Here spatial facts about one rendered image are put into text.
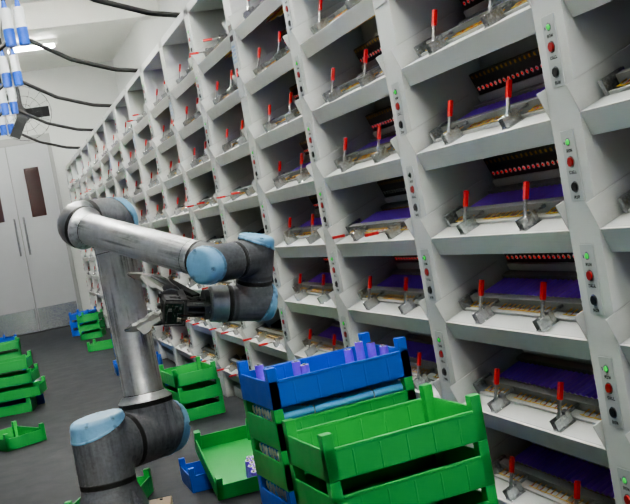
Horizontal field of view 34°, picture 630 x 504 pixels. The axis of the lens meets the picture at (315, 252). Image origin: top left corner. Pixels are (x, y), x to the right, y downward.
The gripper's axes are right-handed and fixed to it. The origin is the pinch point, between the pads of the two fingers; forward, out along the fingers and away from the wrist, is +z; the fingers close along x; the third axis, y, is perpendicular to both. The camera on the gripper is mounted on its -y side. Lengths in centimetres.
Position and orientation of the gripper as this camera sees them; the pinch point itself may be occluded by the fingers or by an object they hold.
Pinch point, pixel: (124, 301)
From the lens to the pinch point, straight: 256.0
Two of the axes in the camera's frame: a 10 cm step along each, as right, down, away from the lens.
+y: 2.8, 3.7, -8.8
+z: -9.5, 0.0, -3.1
